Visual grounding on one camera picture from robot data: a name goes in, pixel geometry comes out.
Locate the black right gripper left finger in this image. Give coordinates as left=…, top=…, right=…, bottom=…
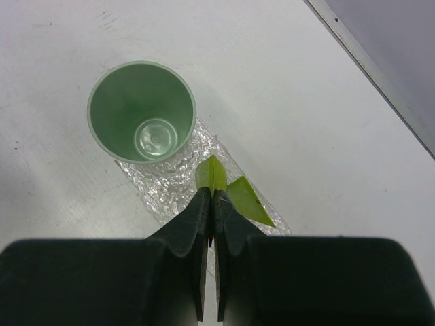
left=1, top=188, right=211, bottom=325

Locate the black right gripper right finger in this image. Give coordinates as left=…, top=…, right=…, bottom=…
left=213, top=191, right=434, bottom=325

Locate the large clear textured tray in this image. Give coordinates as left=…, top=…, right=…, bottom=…
left=114, top=117, right=293, bottom=279

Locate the green plastic cup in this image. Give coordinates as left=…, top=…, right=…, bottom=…
left=87, top=61, right=197, bottom=164

